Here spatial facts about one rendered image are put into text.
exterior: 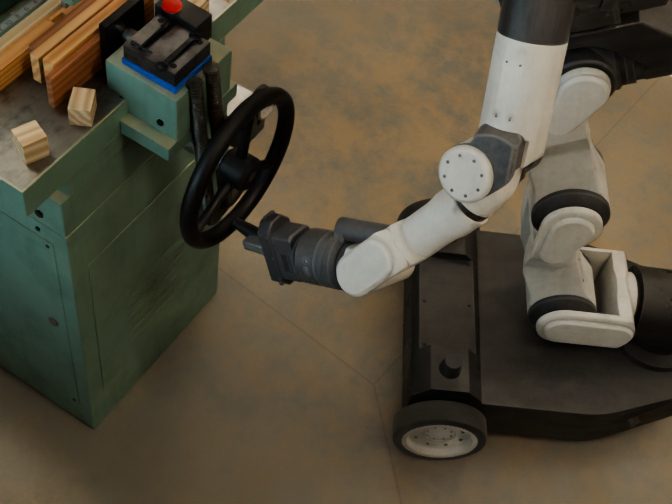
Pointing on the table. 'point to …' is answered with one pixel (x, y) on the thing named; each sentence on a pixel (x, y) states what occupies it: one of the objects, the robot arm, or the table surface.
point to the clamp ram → (120, 27)
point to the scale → (18, 14)
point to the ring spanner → (178, 51)
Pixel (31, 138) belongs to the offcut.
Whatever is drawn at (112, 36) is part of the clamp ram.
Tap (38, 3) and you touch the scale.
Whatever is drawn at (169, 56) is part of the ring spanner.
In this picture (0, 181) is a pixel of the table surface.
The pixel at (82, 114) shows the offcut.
